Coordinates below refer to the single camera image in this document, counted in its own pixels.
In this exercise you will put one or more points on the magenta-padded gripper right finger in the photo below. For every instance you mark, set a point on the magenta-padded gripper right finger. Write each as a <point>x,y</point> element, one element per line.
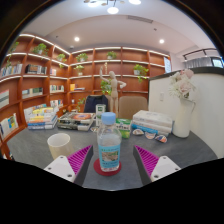
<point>165,166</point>

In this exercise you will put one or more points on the small green-white carton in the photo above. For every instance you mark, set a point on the small green-white carton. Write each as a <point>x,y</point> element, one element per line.
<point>100,109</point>

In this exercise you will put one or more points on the ceiling air vent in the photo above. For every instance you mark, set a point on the ceiling air vent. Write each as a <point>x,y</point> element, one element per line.
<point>140,19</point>

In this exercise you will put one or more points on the white wall socket panel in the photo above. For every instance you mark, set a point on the white wall socket panel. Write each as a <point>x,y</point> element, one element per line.
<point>161,96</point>

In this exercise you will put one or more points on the recessed ceiling spotlight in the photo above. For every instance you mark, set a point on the recessed ceiling spotlight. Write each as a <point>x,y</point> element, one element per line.
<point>161,41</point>
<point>76,39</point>

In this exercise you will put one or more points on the flat round red coaster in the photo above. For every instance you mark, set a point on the flat round red coaster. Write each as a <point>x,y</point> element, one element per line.
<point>96,168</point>

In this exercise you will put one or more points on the wooden wall shelf unit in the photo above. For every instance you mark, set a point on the wooden wall shelf unit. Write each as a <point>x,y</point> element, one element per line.
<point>63,83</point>

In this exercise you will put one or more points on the wooden artist mannequin figure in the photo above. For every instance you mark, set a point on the wooden artist mannequin figure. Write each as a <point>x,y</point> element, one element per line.
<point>114,90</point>

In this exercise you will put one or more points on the small painted shell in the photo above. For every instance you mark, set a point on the small painted shell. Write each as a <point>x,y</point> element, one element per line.
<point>94,129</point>
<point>161,138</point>
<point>137,132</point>
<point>150,135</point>

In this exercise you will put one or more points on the stack of colourful books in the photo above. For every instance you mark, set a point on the stack of colourful books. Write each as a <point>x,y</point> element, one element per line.
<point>41,118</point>

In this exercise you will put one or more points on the beige upholstered chair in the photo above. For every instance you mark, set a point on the beige upholstered chair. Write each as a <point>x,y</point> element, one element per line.
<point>133,107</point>

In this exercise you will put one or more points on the clear blue-capped water bottle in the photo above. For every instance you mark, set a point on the clear blue-capped water bottle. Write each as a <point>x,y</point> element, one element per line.
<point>109,146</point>

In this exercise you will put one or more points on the round-bulb ceiling chandelier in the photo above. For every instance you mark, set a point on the round-bulb ceiling chandelier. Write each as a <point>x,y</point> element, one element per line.
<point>112,9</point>

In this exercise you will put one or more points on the green tissue box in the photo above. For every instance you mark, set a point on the green tissue box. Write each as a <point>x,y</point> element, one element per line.
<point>126,128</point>

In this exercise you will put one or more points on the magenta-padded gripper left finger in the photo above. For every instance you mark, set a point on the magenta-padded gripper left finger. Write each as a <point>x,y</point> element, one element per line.
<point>62,166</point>

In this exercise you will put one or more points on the pale pink flower bouquet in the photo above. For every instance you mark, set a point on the pale pink flower bouquet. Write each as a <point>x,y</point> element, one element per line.
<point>181,85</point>

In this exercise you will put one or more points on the dark blue chair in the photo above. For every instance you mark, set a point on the dark blue chair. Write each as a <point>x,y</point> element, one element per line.
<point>93,102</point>

